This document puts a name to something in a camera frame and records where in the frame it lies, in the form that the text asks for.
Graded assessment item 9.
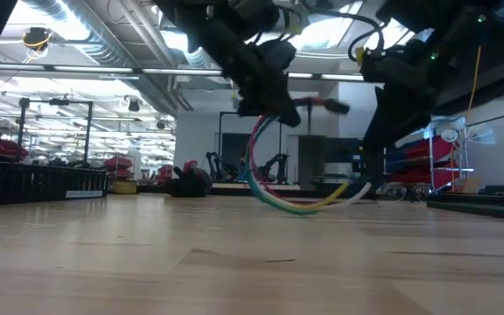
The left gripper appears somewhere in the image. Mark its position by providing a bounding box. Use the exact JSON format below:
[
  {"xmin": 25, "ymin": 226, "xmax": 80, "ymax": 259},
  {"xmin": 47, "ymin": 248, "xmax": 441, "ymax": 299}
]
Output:
[{"xmin": 199, "ymin": 0, "xmax": 302, "ymax": 128}]

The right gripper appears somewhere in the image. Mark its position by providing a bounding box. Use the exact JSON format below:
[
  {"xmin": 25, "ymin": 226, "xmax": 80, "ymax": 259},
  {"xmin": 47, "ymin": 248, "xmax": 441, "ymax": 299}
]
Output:
[{"xmin": 359, "ymin": 41, "xmax": 450, "ymax": 193}]

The black zip tie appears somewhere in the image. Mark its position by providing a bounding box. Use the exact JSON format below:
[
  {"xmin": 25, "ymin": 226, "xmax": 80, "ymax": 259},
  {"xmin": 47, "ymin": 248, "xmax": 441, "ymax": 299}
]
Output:
[{"xmin": 304, "ymin": 101, "xmax": 314, "ymax": 135}]

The red cable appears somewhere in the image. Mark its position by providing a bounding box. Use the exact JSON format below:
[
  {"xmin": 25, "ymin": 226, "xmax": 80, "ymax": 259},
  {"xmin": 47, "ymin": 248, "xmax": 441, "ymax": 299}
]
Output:
[{"xmin": 251, "ymin": 96, "xmax": 327, "ymax": 209}]

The blue cable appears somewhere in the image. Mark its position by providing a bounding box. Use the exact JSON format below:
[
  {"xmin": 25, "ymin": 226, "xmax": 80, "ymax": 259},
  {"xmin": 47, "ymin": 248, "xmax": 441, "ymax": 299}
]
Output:
[{"xmin": 243, "ymin": 115, "xmax": 279, "ymax": 193}]

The black cable connector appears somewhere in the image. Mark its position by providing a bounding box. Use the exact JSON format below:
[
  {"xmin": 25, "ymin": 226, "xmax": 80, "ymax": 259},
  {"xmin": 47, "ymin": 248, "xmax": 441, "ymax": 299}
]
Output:
[{"xmin": 323, "ymin": 97, "xmax": 351, "ymax": 116}]

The yellow cable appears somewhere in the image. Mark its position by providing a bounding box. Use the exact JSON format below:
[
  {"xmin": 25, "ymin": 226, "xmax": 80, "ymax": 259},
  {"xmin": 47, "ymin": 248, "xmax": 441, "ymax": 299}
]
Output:
[{"xmin": 251, "ymin": 115, "xmax": 350, "ymax": 210}]

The black raceway cover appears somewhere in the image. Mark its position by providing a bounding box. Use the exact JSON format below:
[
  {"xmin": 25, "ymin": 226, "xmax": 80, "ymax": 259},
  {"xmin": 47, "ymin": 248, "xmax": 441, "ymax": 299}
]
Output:
[{"xmin": 425, "ymin": 199, "xmax": 504, "ymax": 223}]

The black slotted cable raceway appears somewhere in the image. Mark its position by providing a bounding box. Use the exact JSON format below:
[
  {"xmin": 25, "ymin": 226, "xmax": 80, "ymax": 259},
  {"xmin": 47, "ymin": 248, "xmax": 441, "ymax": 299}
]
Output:
[{"xmin": 0, "ymin": 158, "xmax": 109, "ymax": 207}]

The shelf rack with red bins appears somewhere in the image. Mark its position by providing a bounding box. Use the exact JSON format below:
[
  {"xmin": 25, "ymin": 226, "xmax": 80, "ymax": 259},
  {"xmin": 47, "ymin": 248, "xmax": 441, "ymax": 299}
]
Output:
[{"xmin": 381, "ymin": 111, "xmax": 475, "ymax": 196}]

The white fan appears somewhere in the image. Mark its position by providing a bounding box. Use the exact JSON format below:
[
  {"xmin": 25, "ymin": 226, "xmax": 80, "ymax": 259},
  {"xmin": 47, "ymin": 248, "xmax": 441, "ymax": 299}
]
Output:
[{"xmin": 435, "ymin": 116, "xmax": 498, "ymax": 148}]

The yellow tape roll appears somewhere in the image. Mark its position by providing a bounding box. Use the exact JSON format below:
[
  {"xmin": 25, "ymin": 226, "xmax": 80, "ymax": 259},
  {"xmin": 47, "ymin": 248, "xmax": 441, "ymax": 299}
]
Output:
[{"xmin": 110, "ymin": 179, "xmax": 139, "ymax": 195}]

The ceiling light bar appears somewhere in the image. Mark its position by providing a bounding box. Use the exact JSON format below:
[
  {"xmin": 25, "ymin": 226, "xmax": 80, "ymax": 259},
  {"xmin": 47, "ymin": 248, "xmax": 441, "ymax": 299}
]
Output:
[{"xmin": 0, "ymin": 63, "xmax": 365, "ymax": 83}]

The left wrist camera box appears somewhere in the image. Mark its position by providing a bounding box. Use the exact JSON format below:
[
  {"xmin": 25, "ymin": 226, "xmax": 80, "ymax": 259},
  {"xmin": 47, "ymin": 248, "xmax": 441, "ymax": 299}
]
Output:
[{"xmin": 256, "ymin": 38, "xmax": 298, "ymax": 74}]

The black gantry frame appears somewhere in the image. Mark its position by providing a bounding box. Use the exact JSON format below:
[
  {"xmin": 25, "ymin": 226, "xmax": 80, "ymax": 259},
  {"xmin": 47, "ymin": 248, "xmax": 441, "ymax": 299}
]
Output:
[
  {"xmin": 218, "ymin": 111, "xmax": 284, "ymax": 185},
  {"xmin": 17, "ymin": 96, "xmax": 95, "ymax": 165}
]

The black extrusion table frame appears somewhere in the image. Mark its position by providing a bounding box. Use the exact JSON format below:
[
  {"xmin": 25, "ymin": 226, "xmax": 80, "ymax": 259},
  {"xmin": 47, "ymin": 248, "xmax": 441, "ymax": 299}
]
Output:
[{"xmin": 107, "ymin": 182, "xmax": 504, "ymax": 209}]

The yellow hanging cord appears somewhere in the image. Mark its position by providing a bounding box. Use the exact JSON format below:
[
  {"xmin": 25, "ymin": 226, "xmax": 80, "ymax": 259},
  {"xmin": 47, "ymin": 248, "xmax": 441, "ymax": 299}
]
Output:
[{"xmin": 465, "ymin": 43, "xmax": 484, "ymax": 126}]

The ceiling cable reel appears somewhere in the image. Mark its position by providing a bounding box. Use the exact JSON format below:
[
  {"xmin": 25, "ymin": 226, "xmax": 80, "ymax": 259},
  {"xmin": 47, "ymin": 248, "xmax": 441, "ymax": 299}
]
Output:
[{"xmin": 21, "ymin": 25, "xmax": 54, "ymax": 61}]

